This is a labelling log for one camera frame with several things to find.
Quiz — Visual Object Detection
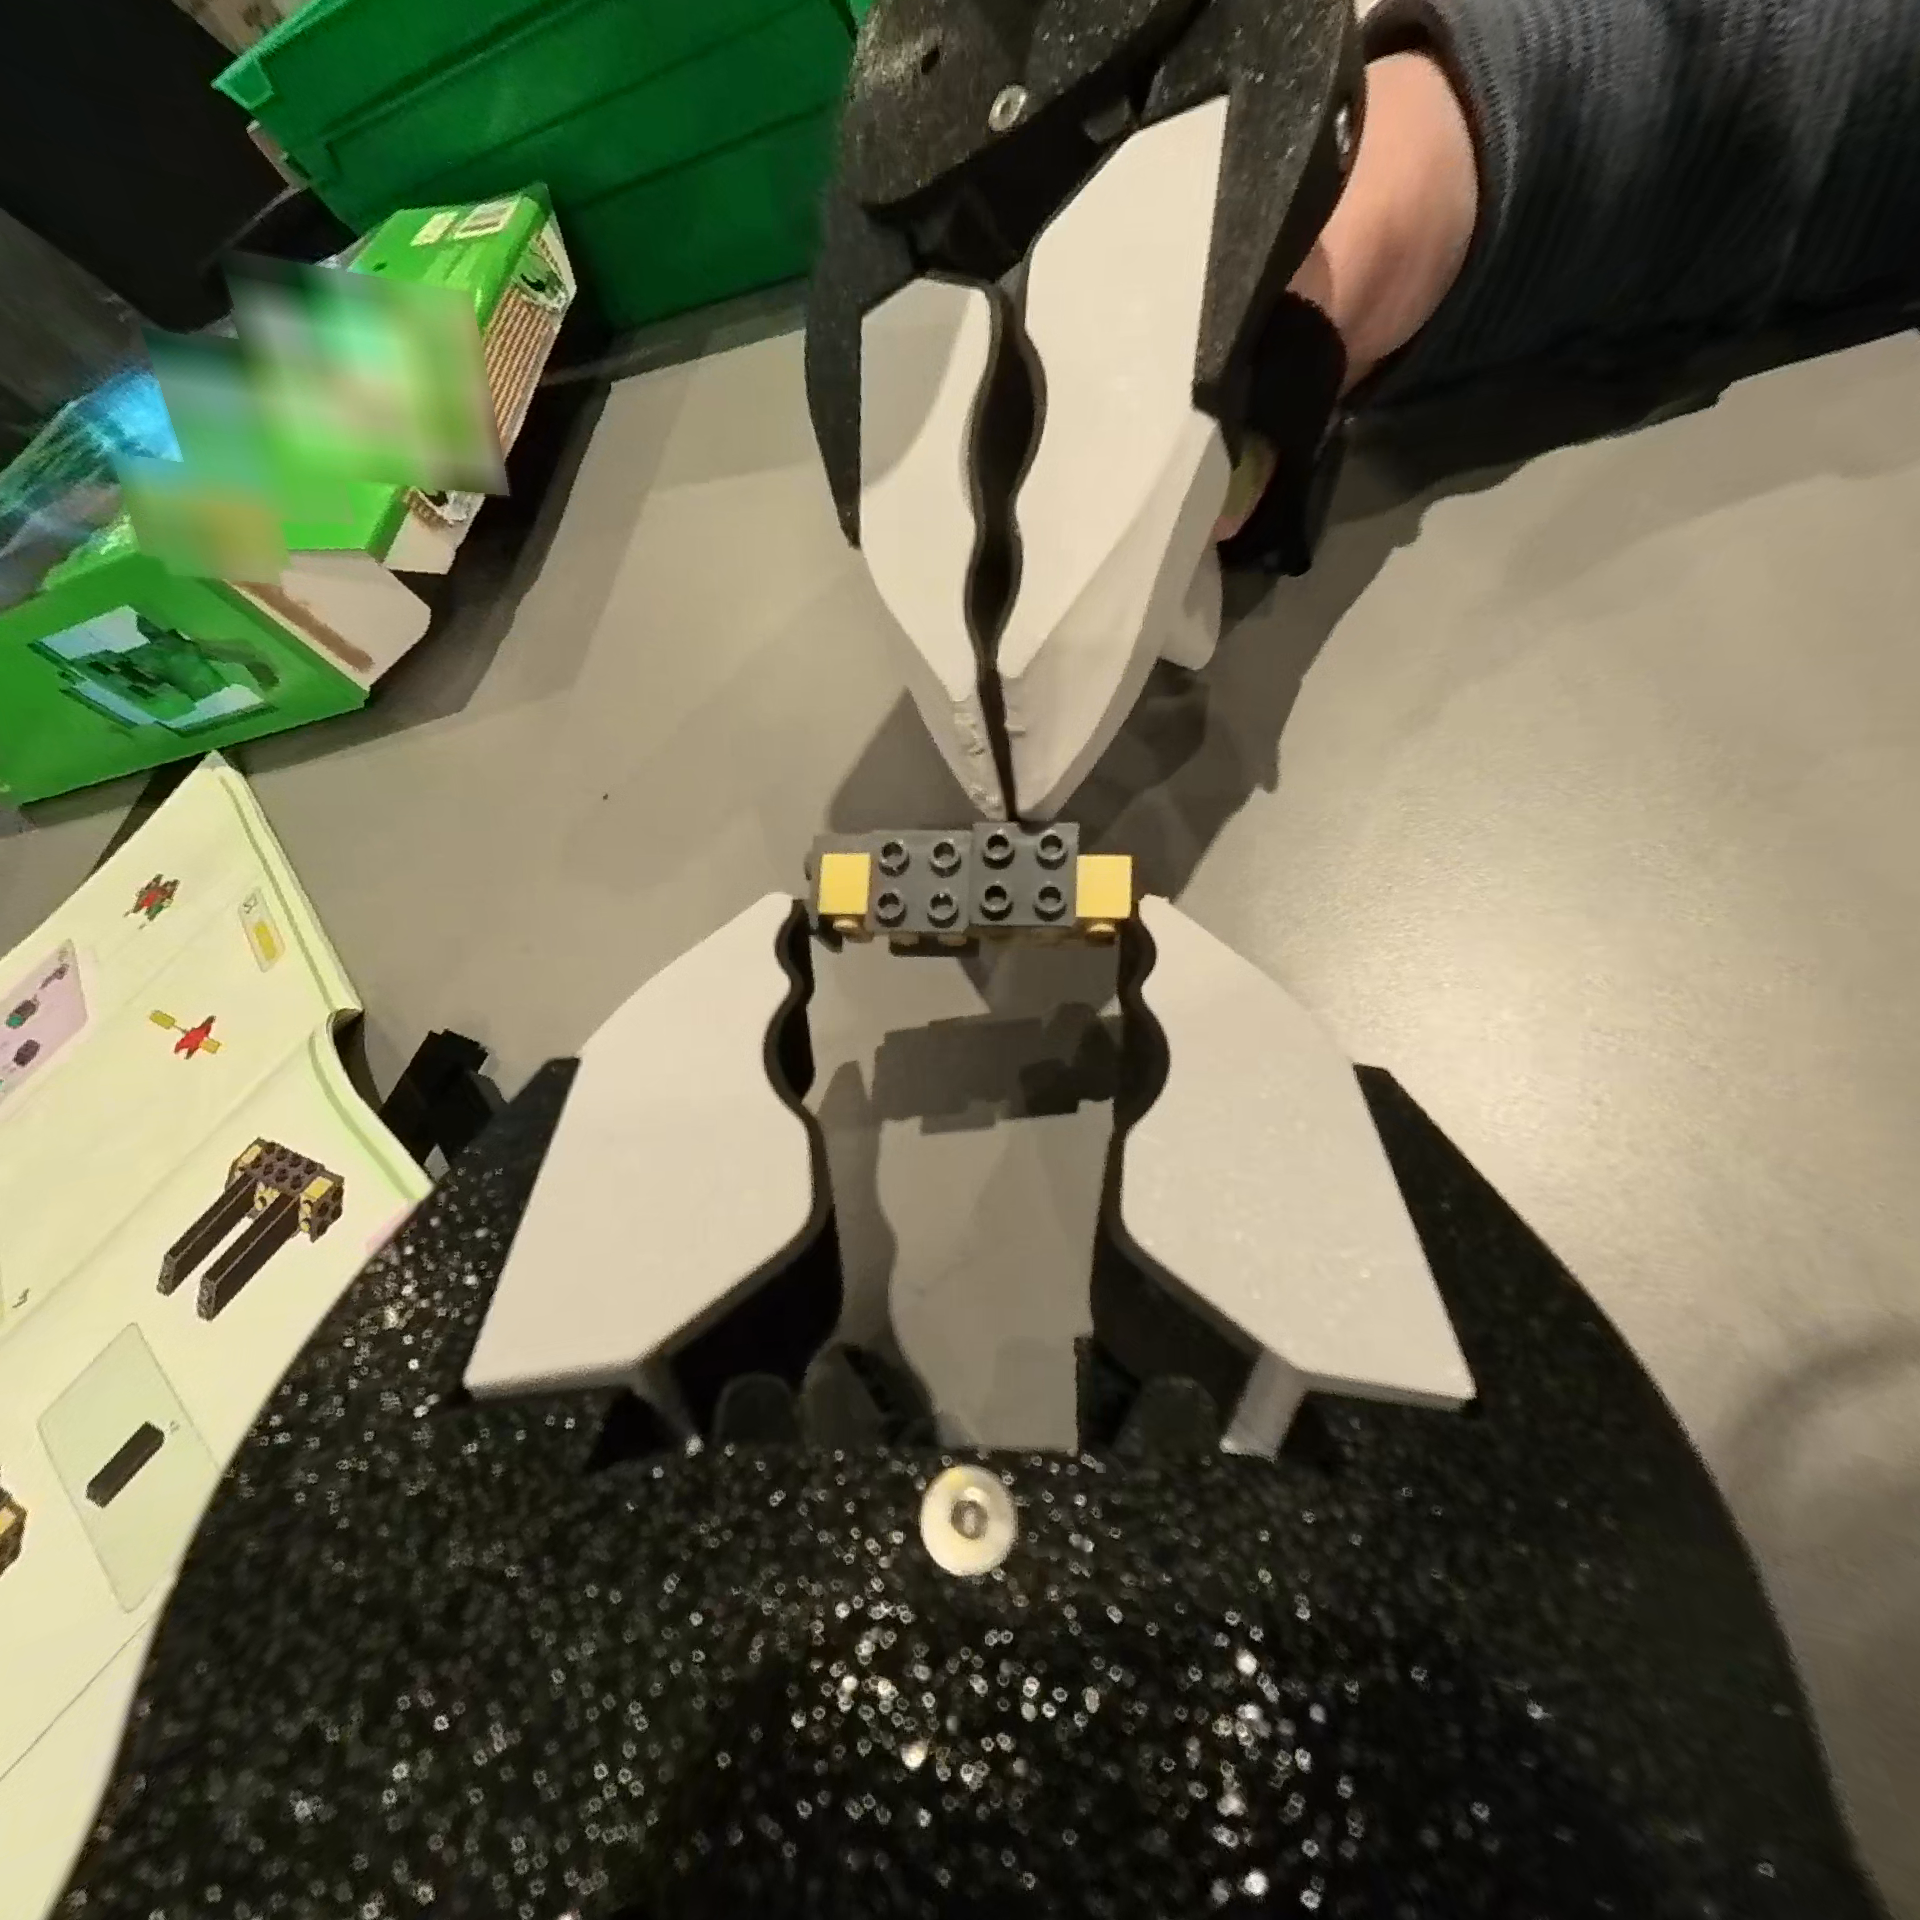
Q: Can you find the white brown toy box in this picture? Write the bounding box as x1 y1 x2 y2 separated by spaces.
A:
276 489 484 694

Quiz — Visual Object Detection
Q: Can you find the large green toy box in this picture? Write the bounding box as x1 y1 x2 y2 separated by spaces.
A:
0 512 372 807

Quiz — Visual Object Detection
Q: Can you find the grey desk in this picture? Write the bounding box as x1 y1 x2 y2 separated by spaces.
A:
0 280 1920 1516

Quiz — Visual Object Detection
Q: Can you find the brick building instruction booklet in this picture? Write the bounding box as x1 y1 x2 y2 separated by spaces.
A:
0 750 437 1611

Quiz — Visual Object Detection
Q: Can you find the clear plastic bag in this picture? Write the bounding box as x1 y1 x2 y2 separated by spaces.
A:
0 353 170 610

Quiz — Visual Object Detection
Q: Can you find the dark grey tan brick assembly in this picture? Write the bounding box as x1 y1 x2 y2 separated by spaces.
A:
809 818 1141 955

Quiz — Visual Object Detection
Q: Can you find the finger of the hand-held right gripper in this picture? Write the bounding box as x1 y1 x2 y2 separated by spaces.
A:
994 95 1208 831
856 279 1009 822

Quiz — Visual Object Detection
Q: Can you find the person's right forearm dark sleeve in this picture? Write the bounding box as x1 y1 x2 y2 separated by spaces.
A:
1347 0 1920 422

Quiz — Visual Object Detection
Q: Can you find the black brick piece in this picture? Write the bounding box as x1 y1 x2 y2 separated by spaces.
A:
376 1027 503 1170

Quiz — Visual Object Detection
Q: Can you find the green plastic bin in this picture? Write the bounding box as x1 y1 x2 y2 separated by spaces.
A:
298 88 859 324
214 0 846 158

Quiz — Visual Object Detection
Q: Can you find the small green carton box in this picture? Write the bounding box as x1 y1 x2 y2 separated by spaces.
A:
356 191 581 458

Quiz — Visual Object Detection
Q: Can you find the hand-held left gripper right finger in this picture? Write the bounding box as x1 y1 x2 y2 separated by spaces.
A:
1107 899 1478 1455

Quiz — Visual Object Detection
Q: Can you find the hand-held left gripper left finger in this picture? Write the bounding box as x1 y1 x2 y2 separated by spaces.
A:
467 890 842 1442

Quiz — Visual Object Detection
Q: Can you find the person's right hand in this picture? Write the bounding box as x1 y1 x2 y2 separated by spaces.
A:
1215 67 1489 543

